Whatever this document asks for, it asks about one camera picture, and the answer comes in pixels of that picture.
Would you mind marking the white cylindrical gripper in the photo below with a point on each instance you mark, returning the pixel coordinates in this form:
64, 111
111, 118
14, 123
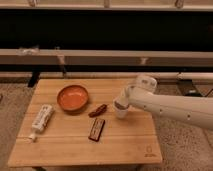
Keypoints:
122, 100

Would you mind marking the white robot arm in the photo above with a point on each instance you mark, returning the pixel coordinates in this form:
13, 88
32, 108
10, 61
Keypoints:
140, 93

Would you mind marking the white ceramic cup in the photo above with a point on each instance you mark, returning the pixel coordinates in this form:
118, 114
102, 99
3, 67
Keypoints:
120, 108

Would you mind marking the orange ceramic bowl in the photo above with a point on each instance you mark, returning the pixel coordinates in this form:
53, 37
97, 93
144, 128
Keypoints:
72, 97

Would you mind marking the brown snack bar wrapper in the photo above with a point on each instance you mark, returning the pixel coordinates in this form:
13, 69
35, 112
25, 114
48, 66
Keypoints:
101, 109

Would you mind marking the dark red chocolate bar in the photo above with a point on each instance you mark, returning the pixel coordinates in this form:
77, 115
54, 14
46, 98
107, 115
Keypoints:
96, 129

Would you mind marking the wooden table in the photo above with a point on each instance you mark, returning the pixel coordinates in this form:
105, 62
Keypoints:
65, 141

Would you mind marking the black power adapter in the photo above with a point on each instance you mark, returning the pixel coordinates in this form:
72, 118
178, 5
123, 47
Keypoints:
193, 93

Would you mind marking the white toothpaste tube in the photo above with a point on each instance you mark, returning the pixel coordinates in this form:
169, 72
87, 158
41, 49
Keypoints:
41, 121

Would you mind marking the grey metal rail frame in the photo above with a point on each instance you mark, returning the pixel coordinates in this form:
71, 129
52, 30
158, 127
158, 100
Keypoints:
164, 64

